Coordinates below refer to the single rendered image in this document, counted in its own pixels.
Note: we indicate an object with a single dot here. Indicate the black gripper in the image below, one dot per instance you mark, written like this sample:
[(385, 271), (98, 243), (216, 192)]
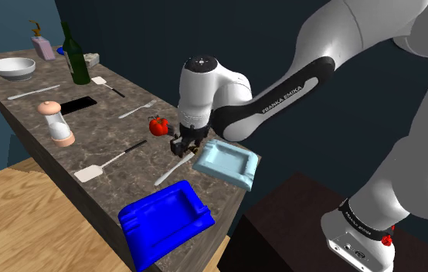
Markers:
[(193, 133)]

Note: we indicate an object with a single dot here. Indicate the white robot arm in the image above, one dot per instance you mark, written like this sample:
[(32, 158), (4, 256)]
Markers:
[(323, 86)]

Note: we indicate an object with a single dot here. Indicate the red tomato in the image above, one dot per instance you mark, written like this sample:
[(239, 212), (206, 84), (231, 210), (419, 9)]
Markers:
[(158, 126)]

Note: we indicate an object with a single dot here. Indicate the light blue square tray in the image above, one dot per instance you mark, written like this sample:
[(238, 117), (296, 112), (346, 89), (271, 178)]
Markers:
[(233, 171)]

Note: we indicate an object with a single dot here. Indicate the silver fork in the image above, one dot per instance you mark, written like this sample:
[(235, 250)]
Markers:
[(135, 110)]

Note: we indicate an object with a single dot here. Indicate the deep blue square tray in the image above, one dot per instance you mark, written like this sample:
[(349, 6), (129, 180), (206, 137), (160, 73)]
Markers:
[(161, 222)]

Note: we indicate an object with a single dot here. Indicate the black phone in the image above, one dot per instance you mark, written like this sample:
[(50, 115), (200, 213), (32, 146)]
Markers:
[(77, 105)]

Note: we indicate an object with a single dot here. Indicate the grey stone block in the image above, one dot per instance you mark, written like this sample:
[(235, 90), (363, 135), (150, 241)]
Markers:
[(92, 59)]

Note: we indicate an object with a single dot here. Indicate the pink salt shaker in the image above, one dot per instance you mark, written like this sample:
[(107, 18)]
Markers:
[(57, 126)]

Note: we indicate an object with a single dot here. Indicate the dark robot stand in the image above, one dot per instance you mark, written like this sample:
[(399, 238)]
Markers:
[(285, 233)]

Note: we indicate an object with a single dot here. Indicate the dark green wine bottle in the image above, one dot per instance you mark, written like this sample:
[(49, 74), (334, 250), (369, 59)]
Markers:
[(78, 64)]

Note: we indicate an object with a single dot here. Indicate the small blue object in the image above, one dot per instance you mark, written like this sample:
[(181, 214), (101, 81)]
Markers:
[(60, 50)]

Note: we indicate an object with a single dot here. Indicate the long silver knife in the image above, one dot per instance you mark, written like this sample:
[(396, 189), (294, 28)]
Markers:
[(33, 92)]

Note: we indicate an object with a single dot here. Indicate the pink dispenser with gold top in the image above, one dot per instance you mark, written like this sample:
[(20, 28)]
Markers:
[(43, 48)]

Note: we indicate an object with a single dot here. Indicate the white bowl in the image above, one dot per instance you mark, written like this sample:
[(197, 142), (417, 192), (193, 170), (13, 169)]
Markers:
[(11, 69)]

